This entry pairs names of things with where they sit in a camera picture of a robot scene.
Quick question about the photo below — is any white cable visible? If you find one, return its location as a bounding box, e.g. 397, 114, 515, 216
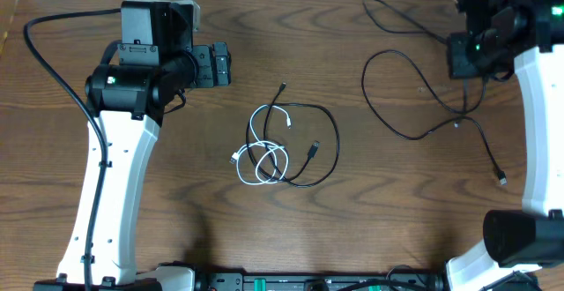
228, 103, 293, 186

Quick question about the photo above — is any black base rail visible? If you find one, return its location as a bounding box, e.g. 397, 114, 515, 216
193, 265, 450, 291

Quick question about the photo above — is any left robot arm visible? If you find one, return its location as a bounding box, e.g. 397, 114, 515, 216
34, 0, 231, 290

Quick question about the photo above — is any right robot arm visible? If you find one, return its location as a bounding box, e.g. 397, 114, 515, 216
445, 0, 563, 290

